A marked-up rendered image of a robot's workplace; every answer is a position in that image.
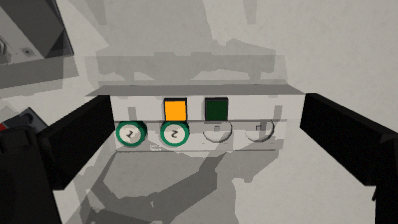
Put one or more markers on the grey button panel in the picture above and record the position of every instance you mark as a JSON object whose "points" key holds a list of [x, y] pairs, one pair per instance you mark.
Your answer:
{"points": [[29, 29]]}

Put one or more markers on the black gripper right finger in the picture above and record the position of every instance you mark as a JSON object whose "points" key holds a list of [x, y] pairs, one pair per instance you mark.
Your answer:
{"points": [[365, 148]]}

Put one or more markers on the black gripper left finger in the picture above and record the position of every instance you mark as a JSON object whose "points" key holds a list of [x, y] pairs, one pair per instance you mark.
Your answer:
{"points": [[65, 147]]}

